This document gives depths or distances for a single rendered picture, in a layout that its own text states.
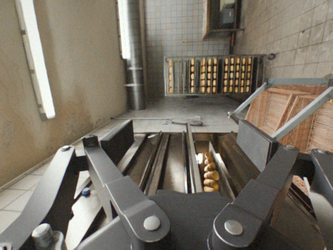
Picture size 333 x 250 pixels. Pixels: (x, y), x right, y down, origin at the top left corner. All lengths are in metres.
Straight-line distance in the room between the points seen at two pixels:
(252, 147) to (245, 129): 0.03
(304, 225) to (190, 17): 5.19
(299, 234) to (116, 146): 0.86
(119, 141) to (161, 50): 5.18
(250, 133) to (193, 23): 5.30
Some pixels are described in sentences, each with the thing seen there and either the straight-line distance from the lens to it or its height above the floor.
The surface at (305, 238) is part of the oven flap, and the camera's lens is 0.93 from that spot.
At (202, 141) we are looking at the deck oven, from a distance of 1.87.
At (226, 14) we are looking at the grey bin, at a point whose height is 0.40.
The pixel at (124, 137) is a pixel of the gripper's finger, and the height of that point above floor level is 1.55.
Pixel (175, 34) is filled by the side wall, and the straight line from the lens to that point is 5.37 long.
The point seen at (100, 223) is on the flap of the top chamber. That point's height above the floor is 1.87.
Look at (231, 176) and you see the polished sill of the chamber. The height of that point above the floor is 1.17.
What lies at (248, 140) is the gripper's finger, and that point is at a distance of 0.18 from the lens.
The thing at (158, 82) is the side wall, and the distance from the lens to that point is 5.27.
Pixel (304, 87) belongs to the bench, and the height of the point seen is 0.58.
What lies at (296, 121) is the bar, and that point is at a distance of 0.76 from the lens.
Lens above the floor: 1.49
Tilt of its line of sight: 5 degrees up
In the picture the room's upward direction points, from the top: 90 degrees counter-clockwise
